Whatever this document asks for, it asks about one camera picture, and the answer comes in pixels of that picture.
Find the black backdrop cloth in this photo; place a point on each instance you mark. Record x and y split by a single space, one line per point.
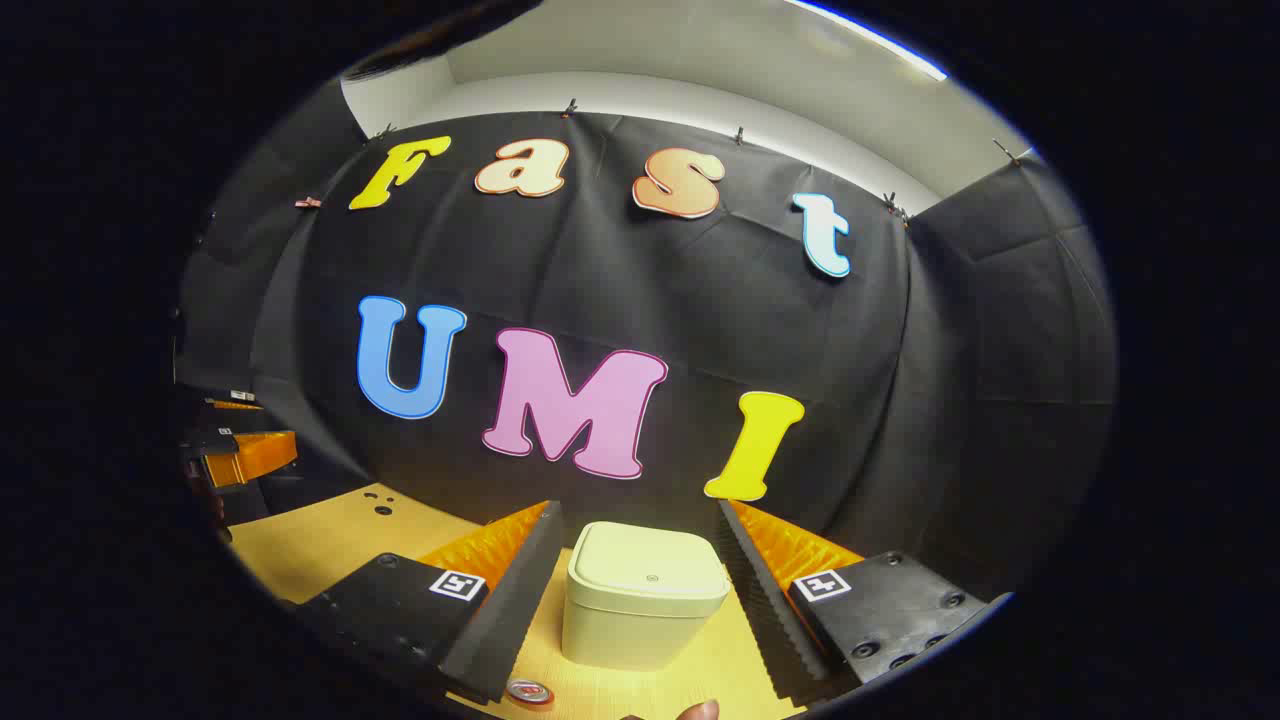
700 330

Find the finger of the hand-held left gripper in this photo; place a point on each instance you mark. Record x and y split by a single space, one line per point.
230 404
255 455

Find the wooden desktop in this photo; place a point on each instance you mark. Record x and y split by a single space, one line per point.
330 540

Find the green desktop garbage bin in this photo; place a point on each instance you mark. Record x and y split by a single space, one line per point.
640 620

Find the red pop can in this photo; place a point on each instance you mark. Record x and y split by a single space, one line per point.
530 692

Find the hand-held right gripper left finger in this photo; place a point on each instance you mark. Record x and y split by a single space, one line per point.
505 625

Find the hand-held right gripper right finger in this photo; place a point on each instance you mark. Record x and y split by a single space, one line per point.
760 610

